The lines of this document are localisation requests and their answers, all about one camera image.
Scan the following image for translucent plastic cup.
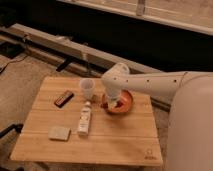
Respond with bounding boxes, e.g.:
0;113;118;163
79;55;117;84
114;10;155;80
79;78;95;100

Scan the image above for long grey metal rail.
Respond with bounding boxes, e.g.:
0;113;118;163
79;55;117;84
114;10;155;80
0;23;174;111

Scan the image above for white plastic bottle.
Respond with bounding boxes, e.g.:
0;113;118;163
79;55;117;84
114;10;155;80
77;101;91;135

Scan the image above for beige sponge block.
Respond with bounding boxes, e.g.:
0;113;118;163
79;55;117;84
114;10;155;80
48;126;71;141

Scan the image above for red pepper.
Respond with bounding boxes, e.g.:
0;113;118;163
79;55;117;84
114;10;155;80
101;101;117;109

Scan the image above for wooden folding table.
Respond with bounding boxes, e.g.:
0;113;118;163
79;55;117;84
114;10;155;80
11;77;163;166

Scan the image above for orange ceramic bowl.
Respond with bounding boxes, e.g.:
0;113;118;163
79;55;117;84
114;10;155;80
101;90;133;114

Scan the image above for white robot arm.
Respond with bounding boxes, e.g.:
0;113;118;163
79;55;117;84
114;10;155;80
101;63;213;171

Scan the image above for dark red chocolate bar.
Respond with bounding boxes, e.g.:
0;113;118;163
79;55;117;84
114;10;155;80
54;90;74;108

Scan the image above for black table leg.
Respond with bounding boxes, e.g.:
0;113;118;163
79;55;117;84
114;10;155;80
0;124;23;138

